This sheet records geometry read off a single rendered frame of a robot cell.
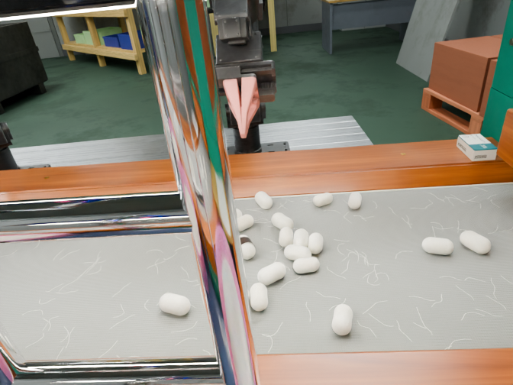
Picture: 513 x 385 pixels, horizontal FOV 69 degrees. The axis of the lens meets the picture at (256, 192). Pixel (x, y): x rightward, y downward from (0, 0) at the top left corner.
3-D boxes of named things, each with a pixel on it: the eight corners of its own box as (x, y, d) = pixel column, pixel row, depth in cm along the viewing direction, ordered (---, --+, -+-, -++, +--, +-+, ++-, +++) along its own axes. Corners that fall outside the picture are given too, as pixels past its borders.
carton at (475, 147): (456, 146, 64) (458, 134, 63) (477, 144, 64) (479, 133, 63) (472, 161, 59) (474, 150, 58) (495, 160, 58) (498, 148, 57)
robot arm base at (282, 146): (289, 124, 84) (286, 114, 90) (201, 132, 85) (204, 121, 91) (291, 156, 88) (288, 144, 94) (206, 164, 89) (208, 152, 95)
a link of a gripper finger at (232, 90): (275, 121, 50) (272, 63, 53) (222, 125, 50) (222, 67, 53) (277, 144, 56) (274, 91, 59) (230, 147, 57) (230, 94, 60)
